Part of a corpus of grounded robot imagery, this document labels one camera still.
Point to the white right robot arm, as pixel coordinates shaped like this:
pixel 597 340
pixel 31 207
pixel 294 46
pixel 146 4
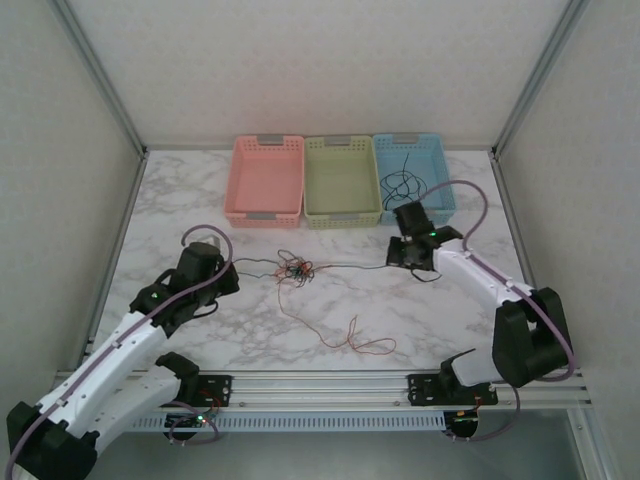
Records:
pixel 475 275

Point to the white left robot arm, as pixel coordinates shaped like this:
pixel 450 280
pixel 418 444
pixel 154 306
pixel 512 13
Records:
pixel 100 370

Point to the blue plastic basket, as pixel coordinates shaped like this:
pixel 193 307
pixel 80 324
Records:
pixel 432 165

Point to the green plastic basket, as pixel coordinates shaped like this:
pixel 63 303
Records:
pixel 340 180

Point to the pink plastic basket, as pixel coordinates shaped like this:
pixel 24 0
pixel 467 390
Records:
pixel 265 180

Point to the controller board with LED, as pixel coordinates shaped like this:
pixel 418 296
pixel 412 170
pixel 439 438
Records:
pixel 465 422
pixel 190 420

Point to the aluminium table side rail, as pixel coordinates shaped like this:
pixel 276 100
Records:
pixel 125 220
pixel 515 220

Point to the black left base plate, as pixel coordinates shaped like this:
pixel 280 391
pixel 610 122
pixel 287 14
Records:
pixel 220 387

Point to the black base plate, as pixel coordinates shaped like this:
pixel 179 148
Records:
pixel 425 390
pixel 220 387

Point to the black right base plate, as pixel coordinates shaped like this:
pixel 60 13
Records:
pixel 425 390

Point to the aluminium mounting rail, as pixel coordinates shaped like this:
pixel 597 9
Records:
pixel 325 387

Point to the aluminium frame post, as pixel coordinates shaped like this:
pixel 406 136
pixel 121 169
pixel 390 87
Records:
pixel 540 75
pixel 100 75

